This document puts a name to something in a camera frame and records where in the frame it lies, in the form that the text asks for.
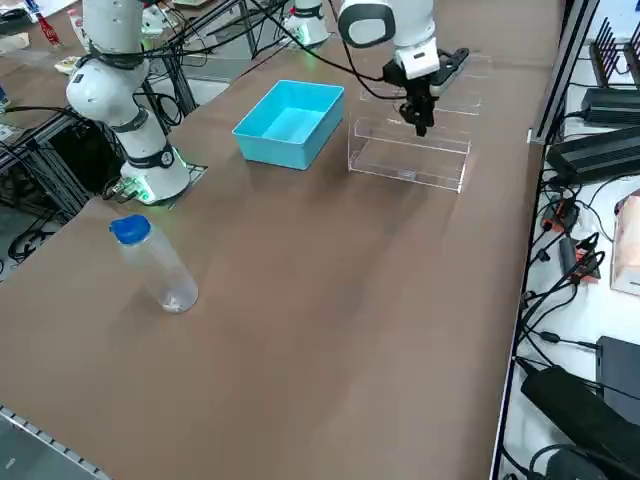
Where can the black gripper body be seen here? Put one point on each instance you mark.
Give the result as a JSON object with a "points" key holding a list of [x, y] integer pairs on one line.
{"points": [[417, 87]]}

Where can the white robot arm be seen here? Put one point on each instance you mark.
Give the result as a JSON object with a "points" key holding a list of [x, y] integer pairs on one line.
{"points": [[310, 22], [110, 95]]}

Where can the clear acrylic tiered rack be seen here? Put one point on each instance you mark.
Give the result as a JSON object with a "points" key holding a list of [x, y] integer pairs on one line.
{"points": [[410, 160]]}

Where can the black peg rack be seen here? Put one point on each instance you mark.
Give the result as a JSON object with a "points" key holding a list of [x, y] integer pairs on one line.
{"points": [[612, 52]]}

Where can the blue plastic bin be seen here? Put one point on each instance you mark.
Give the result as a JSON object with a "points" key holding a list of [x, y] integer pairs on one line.
{"points": [[285, 130]]}

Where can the orange and black plug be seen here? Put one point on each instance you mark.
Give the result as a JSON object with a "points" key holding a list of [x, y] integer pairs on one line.
{"points": [[562, 215]]}

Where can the long black power adapter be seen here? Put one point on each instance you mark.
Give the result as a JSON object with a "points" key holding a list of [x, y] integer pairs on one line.
{"points": [[595, 155]]}

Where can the orange and black clamp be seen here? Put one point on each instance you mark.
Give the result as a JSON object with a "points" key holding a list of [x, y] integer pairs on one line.
{"points": [[586, 262]]}

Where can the pink and white box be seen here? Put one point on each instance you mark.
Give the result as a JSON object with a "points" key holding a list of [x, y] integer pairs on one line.
{"points": [[627, 245]]}

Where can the clear bottle with blue cap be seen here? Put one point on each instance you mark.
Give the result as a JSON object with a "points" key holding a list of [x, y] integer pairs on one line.
{"points": [[160, 270]]}

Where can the large black power brick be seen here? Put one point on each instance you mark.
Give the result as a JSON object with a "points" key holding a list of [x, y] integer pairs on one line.
{"points": [[565, 405]]}

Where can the black flat box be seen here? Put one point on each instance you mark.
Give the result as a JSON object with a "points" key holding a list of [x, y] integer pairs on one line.
{"points": [[622, 370]]}

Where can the small white tray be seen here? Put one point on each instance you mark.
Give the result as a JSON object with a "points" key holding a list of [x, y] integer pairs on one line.
{"points": [[67, 64]]}

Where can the red bottle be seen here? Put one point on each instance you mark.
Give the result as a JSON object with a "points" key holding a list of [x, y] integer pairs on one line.
{"points": [[48, 29]]}

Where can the silver aluminium profile post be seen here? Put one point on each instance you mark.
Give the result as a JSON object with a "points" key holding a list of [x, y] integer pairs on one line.
{"points": [[565, 75]]}

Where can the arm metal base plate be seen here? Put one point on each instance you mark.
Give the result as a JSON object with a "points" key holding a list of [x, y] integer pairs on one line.
{"points": [[196, 172]]}

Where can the black aluminium frame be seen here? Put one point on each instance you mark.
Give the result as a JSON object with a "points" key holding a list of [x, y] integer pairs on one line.
{"points": [[45, 165]]}

